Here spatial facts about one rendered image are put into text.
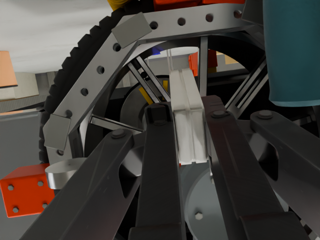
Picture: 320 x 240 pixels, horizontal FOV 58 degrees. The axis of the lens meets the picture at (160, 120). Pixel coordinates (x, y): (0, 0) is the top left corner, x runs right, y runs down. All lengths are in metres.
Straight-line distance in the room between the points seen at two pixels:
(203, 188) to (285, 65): 0.18
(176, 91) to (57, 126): 0.36
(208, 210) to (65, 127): 0.26
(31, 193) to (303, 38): 0.47
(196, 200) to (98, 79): 0.24
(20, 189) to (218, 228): 0.33
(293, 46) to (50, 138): 0.38
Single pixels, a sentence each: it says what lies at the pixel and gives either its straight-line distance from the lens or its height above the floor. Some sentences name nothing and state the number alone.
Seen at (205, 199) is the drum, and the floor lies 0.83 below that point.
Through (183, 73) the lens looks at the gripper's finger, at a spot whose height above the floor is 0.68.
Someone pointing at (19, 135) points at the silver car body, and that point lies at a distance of 1.04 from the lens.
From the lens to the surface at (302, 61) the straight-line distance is 0.39.
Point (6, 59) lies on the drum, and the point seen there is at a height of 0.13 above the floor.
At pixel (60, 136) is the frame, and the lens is 0.50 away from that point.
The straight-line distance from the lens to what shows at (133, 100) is 1.04.
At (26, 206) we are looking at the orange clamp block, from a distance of 0.56.
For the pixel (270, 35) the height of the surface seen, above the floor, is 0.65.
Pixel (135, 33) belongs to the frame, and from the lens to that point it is 0.47.
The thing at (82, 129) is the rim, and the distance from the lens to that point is 0.58.
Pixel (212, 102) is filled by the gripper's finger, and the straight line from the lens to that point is 0.16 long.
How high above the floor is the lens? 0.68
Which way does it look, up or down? 9 degrees up
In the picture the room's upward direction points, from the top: 172 degrees clockwise
